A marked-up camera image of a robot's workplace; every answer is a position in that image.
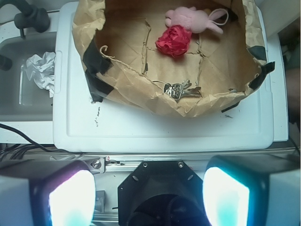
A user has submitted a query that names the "white plastic bin lid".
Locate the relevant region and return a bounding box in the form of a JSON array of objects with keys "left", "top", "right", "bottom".
[{"left": 53, "top": 2, "right": 288, "bottom": 154}]

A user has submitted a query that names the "black tape patch left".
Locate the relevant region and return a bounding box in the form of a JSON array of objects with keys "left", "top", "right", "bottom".
[{"left": 83, "top": 38, "right": 114, "bottom": 102}]

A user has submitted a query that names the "silver key bunch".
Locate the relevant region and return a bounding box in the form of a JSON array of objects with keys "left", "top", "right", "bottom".
[{"left": 163, "top": 79, "right": 202, "bottom": 102}]

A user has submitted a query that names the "black tape patch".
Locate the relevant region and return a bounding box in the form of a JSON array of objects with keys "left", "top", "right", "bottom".
[
  {"left": 247, "top": 46, "right": 275, "bottom": 90},
  {"left": 83, "top": 38, "right": 114, "bottom": 102}
]

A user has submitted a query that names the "black tape patch right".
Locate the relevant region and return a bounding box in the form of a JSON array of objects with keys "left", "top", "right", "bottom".
[{"left": 247, "top": 46, "right": 275, "bottom": 90}]

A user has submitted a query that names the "grey plastic tray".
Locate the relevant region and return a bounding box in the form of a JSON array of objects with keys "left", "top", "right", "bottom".
[{"left": 0, "top": 32, "right": 56, "bottom": 121}]

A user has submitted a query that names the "crumpled white paper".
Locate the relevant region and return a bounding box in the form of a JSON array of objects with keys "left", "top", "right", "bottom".
[{"left": 24, "top": 52, "right": 56, "bottom": 98}]

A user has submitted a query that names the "black clamp knob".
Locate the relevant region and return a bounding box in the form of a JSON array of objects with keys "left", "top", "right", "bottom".
[{"left": 14, "top": 0, "right": 50, "bottom": 39}]

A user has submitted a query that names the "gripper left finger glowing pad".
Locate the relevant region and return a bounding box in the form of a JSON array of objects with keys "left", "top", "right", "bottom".
[{"left": 0, "top": 160, "right": 96, "bottom": 226}]

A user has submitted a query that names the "brown paper bag liner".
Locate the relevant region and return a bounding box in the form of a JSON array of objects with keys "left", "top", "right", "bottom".
[{"left": 72, "top": 0, "right": 266, "bottom": 118}]

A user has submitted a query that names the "pink plush bunny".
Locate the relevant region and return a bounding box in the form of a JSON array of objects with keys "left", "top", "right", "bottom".
[{"left": 165, "top": 7, "right": 229, "bottom": 34}]

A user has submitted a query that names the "crumpled red paper ball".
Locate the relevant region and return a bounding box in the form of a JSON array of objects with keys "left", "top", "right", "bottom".
[{"left": 155, "top": 25, "right": 192, "bottom": 58}]

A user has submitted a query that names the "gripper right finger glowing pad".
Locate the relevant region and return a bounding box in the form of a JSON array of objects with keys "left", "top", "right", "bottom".
[{"left": 203, "top": 154, "right": 301, "bottom": 226}]

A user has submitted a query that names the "black octagonal mount plate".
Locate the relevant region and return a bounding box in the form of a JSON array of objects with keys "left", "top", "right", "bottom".
[{"left": 118, "top": 161, "right": 210, "bottom": 226}]

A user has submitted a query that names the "aluminium frame rail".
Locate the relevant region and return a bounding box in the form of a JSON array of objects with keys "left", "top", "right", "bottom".
[{"left": 23, "top": 148, "right": 300, "bottom": 174}]

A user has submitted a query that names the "black cable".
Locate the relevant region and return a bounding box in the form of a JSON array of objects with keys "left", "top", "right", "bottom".
[{"left": 0, "top": 123, "right": 83, "bottom": 162}]

